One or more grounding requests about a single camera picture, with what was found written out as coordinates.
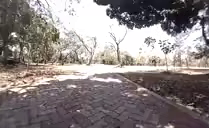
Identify pale kerb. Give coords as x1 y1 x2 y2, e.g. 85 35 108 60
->
118 73 209 128

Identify brick paved path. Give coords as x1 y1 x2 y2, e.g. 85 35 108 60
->
0 72 209 128

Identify dense green trees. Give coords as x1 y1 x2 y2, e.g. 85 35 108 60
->
0 0 62 67

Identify leaning bare tree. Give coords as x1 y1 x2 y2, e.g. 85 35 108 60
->
71 31 99 67

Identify dry leaf-strewn ground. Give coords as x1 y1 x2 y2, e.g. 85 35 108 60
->
0 63 90 96

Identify dry bare ground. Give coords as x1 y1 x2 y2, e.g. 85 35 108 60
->
121 68 209 125

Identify large overhanging dark tree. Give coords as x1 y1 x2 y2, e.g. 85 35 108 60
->
93 0 209 76

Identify thin young tree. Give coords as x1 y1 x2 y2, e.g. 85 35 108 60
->
144 35 177 72

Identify distant row of trees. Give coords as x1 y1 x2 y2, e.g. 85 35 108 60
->
58 42 209 70

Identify bare forked tree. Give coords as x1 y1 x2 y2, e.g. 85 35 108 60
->
108 27 129 67

